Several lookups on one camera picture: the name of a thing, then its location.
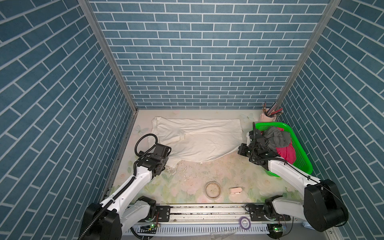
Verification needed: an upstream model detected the white t shirt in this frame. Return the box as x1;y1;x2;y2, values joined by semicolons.
152;117;243;168

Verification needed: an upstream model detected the green plastic basket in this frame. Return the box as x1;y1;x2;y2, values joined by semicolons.
255;122;313;175

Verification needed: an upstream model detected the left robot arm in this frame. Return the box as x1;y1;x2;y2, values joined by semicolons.
78;144;172;240

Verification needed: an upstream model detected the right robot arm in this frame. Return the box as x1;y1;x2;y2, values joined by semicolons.
238;143;349;232

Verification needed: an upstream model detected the grey t shirt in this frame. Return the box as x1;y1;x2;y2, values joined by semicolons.
262;127;292;152

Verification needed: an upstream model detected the magenta t shirt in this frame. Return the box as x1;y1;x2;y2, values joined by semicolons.
276;128;297;164

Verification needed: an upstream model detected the pink pencil cup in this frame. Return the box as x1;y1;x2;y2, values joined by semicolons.
259;113;276;123

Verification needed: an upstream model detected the pink eraser block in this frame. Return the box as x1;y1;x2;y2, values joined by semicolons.
229;187;243;195

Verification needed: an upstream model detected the coloured pencils bundle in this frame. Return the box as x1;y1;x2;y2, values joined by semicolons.
262;102;284;118

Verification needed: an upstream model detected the purple tape roll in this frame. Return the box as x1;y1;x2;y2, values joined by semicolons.
239;217;251;231

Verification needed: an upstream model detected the pale blue computer mouse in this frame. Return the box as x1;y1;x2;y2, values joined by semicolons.
303;222;316;230

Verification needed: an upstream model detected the left black corrugated cable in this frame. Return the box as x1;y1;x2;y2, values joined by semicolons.
78;133;159;240

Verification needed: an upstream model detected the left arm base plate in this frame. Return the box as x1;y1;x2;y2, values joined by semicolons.
139;205;171;223

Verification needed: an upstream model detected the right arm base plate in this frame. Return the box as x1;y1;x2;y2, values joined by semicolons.
245;204;291;222

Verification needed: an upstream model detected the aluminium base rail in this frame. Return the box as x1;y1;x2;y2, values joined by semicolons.
120;201;306;225

